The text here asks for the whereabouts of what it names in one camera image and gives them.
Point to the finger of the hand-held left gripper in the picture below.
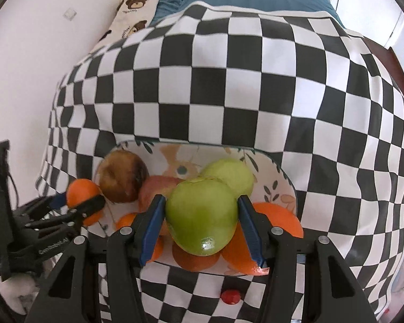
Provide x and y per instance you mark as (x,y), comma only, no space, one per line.
(87,207)
(59,200)

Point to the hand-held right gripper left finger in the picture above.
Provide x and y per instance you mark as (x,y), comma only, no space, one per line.
(153,228)

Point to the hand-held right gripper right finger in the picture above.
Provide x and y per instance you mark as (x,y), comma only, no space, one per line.
(250,228)

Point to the small orange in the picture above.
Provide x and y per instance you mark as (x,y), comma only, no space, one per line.
(80,191)

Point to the medium orange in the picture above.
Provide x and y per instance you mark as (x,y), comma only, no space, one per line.
(126,221)

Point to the large orange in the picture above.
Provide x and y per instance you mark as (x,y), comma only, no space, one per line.
(279,222)

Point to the green apple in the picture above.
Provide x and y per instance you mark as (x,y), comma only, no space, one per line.
(232,175)
(202,215)

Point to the oval leaf-print plate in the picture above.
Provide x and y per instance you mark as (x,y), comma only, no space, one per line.
(185,159)

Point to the red cherry tomato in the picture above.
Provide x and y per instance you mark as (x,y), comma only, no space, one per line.
(231,296)

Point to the black and white checkered cloth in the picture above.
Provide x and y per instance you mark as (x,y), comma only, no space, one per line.
(242,91)

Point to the bear-print pillow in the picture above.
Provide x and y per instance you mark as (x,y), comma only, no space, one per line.
(134,10)

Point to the white wall switch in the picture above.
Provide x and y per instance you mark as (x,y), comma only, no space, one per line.
(69,13)

